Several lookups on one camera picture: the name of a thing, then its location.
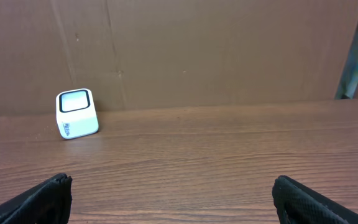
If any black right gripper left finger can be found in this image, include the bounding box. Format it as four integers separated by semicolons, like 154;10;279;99
0;174;73;224

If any white barcode scanner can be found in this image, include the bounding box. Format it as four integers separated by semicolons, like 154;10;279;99
56;88;99;139

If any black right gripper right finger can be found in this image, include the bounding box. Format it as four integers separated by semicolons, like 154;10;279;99
272;175;358;224

